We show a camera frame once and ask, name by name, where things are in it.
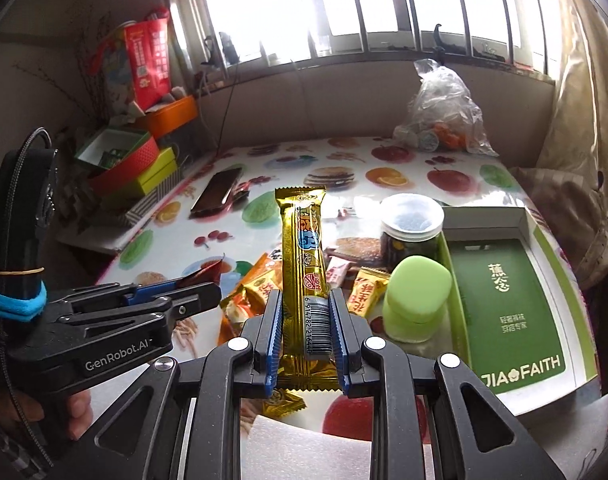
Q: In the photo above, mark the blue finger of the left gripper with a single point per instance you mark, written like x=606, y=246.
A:
x=127, y=295

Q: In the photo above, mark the red woven basket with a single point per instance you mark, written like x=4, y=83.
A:
x=142, y=156

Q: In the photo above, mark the black white striped box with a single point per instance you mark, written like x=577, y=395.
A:
x=140, y=209

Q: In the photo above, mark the black smartphone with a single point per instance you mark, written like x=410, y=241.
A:
x=217, y=194

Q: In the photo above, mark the orange box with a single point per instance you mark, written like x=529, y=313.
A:
x=168, y=118

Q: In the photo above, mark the beige curtain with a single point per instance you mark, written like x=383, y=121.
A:
x=569, y=183

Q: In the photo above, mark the green and white cardboard box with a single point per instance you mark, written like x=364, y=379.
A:
x=520, y=320

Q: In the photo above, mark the glass jar white lid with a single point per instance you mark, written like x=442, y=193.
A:
x=410, y=226

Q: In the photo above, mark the green plastic container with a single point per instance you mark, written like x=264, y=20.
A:
x=415, y=299

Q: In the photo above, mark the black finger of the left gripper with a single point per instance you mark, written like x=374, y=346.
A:
x=88, y=318

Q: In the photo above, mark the red gift bag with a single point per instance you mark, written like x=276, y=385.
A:
x=134, y=61

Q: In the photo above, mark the orange white snack packet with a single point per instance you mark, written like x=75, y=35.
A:
x=249, y=297

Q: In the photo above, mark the long gold snack bar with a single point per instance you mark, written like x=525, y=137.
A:
x=307, y=348

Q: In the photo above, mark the yellow peanut candy packet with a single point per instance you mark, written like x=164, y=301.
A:
x=369, y=286

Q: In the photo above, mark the person's left hand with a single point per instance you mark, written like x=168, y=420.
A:
x=76, y=412

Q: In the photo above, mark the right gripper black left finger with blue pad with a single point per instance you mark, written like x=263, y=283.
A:
x=245, y=367

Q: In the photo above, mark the gold wrapped candy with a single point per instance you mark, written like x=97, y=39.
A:
x=281, y=403

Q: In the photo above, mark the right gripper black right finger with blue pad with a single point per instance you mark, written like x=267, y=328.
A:
x=369, y=366

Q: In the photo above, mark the pink white snack packet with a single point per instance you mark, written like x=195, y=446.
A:
x=337, y=270

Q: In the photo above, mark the clear plastic bag of items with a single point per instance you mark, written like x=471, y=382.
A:
x=442, y=116

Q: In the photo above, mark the blue wrist band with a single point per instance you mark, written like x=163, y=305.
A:
x=23, y=310

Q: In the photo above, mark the yellow-green box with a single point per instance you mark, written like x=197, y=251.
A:
x=164, y=165

